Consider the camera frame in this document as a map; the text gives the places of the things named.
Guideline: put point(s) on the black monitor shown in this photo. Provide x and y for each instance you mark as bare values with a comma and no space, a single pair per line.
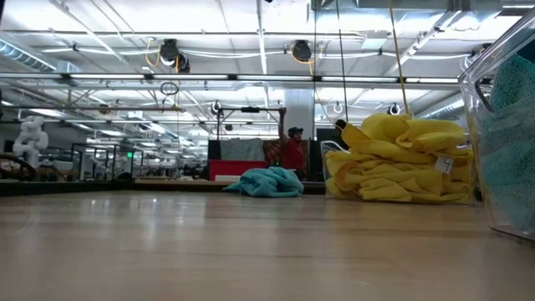
319,165

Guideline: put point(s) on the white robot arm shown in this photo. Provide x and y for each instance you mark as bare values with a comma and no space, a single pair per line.
31,138

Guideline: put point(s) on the teal microfiber towel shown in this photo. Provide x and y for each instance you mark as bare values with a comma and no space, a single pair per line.
267,184
510,167

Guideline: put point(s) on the black metal gantry frame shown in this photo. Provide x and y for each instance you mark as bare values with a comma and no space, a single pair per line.
251,109

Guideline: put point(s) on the grey panel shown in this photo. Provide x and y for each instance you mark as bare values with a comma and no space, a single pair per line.
242,149

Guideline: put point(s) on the long led light bar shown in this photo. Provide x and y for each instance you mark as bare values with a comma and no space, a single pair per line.
188,77

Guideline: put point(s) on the clear plastic basket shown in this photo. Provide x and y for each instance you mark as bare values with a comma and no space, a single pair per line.
329,150
468,146

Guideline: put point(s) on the person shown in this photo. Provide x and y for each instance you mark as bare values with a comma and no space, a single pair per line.
292,154

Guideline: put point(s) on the red box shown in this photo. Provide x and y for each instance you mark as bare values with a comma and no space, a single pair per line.
234,169

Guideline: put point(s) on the black frame workstation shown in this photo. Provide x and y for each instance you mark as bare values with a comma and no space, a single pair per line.
104,145

